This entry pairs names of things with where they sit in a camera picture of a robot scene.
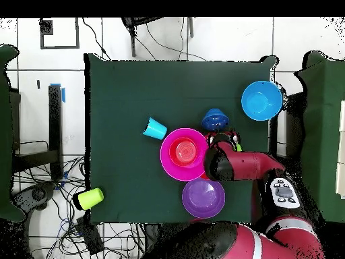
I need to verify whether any small orange bowl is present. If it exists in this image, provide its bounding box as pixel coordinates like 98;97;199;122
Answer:
168;136;205;167

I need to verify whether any large light blue bowl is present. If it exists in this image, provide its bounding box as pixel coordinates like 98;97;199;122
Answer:
241;80;284;121

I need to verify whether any large pink bowl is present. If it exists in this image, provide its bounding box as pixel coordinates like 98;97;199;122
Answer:
159;127;210;182

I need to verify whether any small dark blue bowl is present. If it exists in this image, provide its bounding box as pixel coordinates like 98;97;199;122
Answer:
201;108;230;132

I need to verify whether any purple bowl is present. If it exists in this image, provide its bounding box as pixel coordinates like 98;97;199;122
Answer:
181;177;226;219

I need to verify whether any light blue cup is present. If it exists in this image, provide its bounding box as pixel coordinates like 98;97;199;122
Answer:
142;117;168;140

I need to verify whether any dark green table cloth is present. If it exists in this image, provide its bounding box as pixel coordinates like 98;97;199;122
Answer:
84;53;278;227

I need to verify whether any green cloth side table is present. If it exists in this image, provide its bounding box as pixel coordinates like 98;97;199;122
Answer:
294;51;345;223
0;44;26;223

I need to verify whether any light green cup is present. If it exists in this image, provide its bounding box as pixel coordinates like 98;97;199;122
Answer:
77;187;105;211

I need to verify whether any blue tape strip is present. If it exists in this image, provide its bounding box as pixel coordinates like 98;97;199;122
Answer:
49;82;66;103

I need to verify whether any black rectangular box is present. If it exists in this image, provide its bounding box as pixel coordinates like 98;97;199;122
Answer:
75;215;105;256

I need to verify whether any grey chair base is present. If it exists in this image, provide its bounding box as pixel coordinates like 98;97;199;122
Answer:
11;182;58;214

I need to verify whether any black camera tripod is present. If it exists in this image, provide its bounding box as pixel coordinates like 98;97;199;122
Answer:
120;17;195;58

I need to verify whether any black cable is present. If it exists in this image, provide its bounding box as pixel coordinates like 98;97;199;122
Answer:
81;17;113;61

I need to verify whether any tangled cable bundle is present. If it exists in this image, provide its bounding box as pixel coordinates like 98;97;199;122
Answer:
11;154;144;259

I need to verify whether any black metal frame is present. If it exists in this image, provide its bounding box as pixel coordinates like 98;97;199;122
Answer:
11;84;65;181

